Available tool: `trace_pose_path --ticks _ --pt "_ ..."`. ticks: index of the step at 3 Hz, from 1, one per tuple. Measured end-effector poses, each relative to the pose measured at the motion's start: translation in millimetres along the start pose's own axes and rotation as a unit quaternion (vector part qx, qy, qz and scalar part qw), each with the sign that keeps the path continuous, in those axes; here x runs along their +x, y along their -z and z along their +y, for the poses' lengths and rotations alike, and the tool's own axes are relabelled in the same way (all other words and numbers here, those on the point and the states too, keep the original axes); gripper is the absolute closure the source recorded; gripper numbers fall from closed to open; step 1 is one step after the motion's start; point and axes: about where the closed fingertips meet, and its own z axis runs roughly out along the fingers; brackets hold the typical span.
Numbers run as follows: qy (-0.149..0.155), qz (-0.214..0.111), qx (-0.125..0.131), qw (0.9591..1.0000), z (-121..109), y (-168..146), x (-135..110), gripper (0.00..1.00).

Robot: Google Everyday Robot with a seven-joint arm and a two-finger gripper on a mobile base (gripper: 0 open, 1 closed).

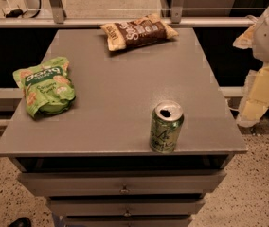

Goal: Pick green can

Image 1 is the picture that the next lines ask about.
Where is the bottom grey drawer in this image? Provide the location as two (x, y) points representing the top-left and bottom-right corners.
(64, 216), (192, 227)

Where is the top grey drawer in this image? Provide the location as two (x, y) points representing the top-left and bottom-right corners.
(18, 170), (226, 197)

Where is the black object on floor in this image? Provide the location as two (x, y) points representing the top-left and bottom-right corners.
(8, 217), (31, 227)

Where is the green soda can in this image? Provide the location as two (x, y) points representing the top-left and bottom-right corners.
(150, 100), (184, 153)

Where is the grey drawer cabinet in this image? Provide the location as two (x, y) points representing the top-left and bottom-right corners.
(0, 27), (248, 227)

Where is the grey drawer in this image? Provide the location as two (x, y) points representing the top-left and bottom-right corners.
(64, 216), (192, 227)
(48, 196), (205, 217)
(18, 170), (226, 197)

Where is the green snack bag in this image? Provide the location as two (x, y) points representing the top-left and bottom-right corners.
(13, 57), (76, 117)

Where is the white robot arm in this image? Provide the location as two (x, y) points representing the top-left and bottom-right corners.
(233, 6), (269, 128)

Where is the metal railing frame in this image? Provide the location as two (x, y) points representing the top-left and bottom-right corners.
(0, 0), (269, 29)

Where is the brown snack bag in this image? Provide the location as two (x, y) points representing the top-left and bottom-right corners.
(100, 14), (178, 51)

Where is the middle grey drawer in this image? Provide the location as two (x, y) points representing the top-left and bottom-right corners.
(48, 196), (205, 217)

